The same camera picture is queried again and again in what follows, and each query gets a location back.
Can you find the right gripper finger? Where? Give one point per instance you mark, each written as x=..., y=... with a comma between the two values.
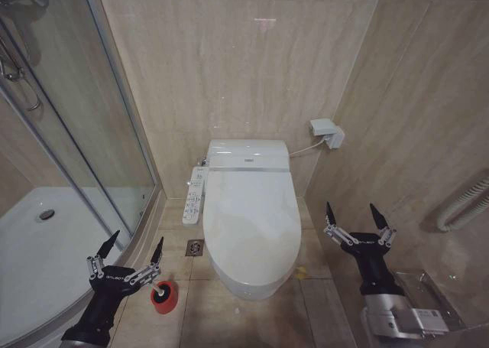
x=386, y=234
x=335, y=232

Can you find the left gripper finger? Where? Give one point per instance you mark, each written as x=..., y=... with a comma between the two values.
x=96, y=264
x=147, y=272

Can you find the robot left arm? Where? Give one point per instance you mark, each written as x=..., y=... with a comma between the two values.
x=82, y=342

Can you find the white toilet brush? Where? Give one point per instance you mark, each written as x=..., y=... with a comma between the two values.
x=160, y=290

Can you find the red toilet brush holder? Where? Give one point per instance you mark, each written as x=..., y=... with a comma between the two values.
x=168, y=302

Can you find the clear toilet paper holder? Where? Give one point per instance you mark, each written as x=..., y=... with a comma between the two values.
x=435, y=294

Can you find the white toilet lid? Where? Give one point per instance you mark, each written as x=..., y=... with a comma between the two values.
x=250, y=218

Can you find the white ceramic toilet bowl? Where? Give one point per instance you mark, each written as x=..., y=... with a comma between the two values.
x=252, y=287

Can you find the white shower tray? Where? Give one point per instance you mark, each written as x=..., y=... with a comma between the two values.
x=46, y=256

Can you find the square metal floor drain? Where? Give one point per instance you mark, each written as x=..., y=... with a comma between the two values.
x=195, y=248

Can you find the round shower tray drain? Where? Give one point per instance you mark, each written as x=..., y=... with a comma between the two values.
x=46, y=214

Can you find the white bidet control panel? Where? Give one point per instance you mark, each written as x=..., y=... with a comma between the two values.
x=195, y=199

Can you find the white bidet seat housing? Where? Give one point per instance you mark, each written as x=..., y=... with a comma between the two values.
x=246, y=153

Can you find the white wall power box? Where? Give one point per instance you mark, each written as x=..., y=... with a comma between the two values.
x=326, y=132

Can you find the glass shower enclosure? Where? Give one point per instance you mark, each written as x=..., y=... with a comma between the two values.
x=95, y=114

